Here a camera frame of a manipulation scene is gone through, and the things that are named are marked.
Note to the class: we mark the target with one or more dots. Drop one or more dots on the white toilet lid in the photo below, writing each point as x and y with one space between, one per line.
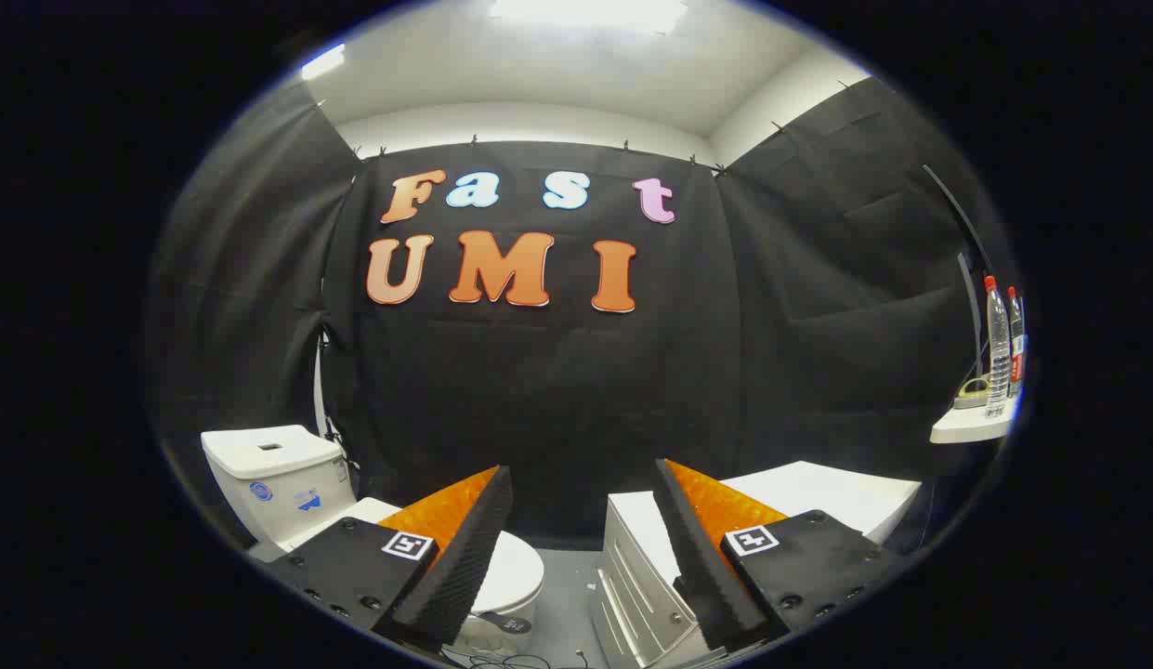
516 571

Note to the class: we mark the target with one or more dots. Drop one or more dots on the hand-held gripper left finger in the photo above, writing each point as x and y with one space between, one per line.
465 567

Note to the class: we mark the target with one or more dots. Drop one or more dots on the large ceiling light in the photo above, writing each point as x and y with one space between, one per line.
585 13

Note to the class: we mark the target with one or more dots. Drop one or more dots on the white toilet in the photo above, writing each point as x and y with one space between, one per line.
279 483

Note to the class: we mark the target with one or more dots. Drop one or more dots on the white wall shelf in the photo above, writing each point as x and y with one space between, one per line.
971 426

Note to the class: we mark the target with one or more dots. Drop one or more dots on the black round lid pull tab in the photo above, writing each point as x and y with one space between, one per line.
507 623

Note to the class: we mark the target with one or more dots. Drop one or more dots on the black backdrop cloth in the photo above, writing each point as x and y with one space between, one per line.
557 400

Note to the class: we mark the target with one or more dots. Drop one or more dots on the black curved pole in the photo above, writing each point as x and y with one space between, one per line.
957 218

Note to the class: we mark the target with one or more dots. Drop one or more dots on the clear water bottle red cap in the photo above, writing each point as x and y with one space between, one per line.
997 353
1016 344

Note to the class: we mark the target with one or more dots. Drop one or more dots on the white drawer cabinet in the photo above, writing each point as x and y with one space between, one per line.
822 497

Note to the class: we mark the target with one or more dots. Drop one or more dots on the tape roll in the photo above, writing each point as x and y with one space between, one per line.
972 392

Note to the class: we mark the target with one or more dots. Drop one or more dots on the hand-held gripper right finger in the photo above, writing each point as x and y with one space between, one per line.
701 567

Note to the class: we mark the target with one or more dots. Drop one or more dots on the small ceiling light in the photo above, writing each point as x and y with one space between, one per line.
322 62

